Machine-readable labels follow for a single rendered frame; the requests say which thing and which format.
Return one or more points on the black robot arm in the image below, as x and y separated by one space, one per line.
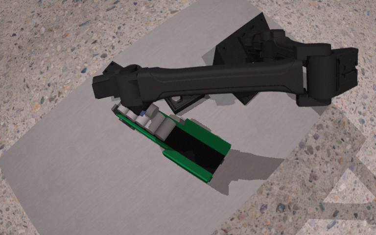
329 73

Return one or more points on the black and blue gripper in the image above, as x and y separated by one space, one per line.
141 111

